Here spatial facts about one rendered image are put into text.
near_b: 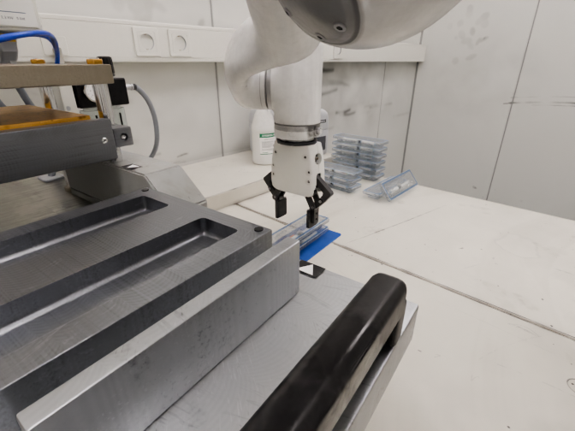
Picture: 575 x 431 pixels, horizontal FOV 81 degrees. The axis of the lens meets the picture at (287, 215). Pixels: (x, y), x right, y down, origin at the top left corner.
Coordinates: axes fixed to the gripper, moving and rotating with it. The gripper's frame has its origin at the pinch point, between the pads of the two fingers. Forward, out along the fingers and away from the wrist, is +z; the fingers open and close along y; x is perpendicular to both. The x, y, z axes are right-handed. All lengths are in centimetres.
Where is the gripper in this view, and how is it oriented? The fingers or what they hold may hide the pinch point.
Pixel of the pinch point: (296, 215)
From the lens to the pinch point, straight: 69.0
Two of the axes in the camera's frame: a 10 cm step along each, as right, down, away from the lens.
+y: -8.0, -2.5, 5.5
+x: -6.0, 3.3, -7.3
